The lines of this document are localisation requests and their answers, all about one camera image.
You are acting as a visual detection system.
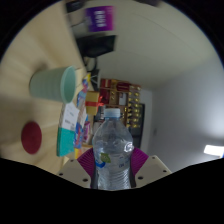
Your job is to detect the black office chair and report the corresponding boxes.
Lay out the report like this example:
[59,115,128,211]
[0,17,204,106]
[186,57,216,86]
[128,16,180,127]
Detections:
[75,34,118,73]

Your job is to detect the clear plastic water bottle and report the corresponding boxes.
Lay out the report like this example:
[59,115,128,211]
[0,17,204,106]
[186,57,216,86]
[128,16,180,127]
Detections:
[91,107,135,191]

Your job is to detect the black framed glass door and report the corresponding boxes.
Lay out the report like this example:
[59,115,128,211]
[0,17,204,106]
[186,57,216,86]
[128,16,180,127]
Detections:
[131,103,146,148]

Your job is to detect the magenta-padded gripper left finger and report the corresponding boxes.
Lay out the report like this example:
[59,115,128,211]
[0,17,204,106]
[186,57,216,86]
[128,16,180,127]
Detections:
[57,148,98,190]

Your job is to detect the yellow gift box red ribbon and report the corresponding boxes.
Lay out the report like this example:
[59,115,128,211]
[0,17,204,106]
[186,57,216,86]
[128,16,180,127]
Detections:
[84,90,101,116]

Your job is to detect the purple sign board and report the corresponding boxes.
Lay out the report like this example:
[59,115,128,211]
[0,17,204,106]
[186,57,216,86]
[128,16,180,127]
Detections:
[84,5,116,33]

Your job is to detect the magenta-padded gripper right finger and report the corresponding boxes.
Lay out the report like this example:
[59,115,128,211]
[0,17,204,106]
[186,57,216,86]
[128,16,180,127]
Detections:
[129,147,173,189]

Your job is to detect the white paper booklet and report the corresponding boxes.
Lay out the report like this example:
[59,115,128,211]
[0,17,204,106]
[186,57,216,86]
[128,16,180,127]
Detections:
[60,101,80,133]

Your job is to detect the teal book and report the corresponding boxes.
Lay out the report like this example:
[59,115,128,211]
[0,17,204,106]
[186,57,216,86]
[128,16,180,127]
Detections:
[55,126,76,158]

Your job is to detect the long ceiling light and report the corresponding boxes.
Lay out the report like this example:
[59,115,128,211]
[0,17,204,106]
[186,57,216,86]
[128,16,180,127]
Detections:
[203,144,224,158]

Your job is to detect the wooden shelf unit with trophies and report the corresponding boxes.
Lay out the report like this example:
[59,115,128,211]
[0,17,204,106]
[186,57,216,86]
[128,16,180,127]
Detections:
[99,78,143,129]

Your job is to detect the pale green cup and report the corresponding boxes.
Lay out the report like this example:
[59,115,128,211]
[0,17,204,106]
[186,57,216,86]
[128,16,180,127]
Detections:
[29,65,78,104]

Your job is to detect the colourful blue book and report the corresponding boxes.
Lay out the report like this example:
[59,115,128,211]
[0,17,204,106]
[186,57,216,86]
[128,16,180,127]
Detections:
[75,113,88,149]

